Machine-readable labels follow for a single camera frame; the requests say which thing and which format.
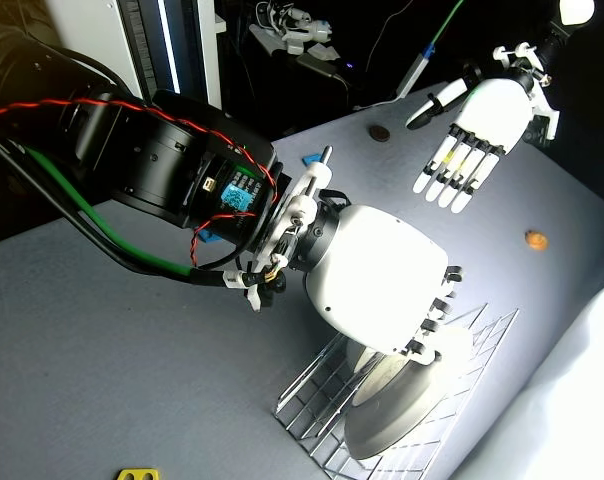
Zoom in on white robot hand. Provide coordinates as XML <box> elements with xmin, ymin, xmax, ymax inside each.
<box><xmin>304</xmin><ymin>203</ymin><xmax>466</xmax><ymax>366</ymax></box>
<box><xmin>405</xmin><ymin>64</ymin><xmax>531</xmax><ymax>215</ymax></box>

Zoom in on white plate with dark rim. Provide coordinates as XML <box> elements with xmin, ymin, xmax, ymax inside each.
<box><xmin>349</xmin><ymin>344</ymin><xmax>408</xmax><ymax>406</ymax></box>
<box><xmin>342</xmin><ymin>327</ymin><xmax>473</xmax><ymax>461</ymax></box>

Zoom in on spare white robot hand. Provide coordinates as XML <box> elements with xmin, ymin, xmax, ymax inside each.
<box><xmin>249</xmin><ymin>0</ymin><xmax>341</xmax><ymax>56</ymax></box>

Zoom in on dark power adapter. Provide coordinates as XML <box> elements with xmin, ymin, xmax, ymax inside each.
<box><xmin>295</xmin><ymin>52</ymin><xmax>353</xmax><ymax>94</ymax></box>

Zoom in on white cloth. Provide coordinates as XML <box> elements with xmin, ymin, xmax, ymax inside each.
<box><xmin>449</xmin><ymin>274</ymin><xmax>604</xmax><ymax>480</ymax></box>

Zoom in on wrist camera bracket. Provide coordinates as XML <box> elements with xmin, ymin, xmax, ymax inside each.
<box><xmin>524</xmin><ymin>87</ymin><xmax>561</xmax><ymax>146</ymax></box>
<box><xmin>244</xmin><ymin>269</ymin><xmax>289</xmax><ymax>314</ymax></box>

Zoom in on grey cable adapter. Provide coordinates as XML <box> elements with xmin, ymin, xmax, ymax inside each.
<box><xmin>395</xmin><ymin>53</ymin><xmax>431</xmax><ymax>99</ymax></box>

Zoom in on green cable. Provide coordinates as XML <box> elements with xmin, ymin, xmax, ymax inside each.
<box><xmin>424</xmin><ymin>0</ymin><xmax>467</xmax><ymax>51</ymax></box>

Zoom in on white cable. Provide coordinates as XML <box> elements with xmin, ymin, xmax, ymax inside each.
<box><xmin>354</xmin><ymin>94</ymin><xmax>403</xmax><ymax>111</ymax></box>

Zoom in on silver wire dish rack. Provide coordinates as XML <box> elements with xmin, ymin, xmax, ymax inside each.
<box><xmin>272</xmin><ymin>302</ymin><xmax>521</xmax><ymax>479</ymax></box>

